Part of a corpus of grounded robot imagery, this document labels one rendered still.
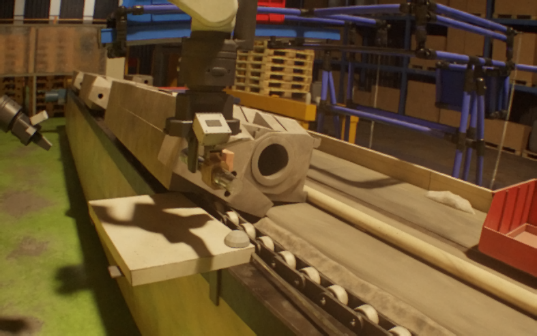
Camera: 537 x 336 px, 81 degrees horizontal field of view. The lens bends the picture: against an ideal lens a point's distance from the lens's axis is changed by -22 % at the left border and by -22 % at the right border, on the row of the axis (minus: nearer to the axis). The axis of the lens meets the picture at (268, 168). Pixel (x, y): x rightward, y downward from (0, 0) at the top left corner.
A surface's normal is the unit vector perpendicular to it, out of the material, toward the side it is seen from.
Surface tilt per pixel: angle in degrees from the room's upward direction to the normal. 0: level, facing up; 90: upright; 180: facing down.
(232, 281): 90
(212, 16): 90
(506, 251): 95
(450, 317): 0
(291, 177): 90
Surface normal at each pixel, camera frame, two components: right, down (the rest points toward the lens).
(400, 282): 0.09, -0.97
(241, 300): -0.84, 0.06
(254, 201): 0.53, 0.26
